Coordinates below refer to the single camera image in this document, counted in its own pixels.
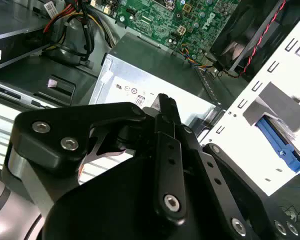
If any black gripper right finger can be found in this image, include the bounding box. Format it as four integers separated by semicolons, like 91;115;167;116
167;95;300;240

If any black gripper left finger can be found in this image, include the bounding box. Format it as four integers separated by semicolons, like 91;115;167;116
3;93;189;223

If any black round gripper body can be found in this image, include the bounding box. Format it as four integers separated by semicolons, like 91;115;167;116
40;121;231;240

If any hard disk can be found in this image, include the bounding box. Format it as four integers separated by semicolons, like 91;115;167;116
254;116;300;175

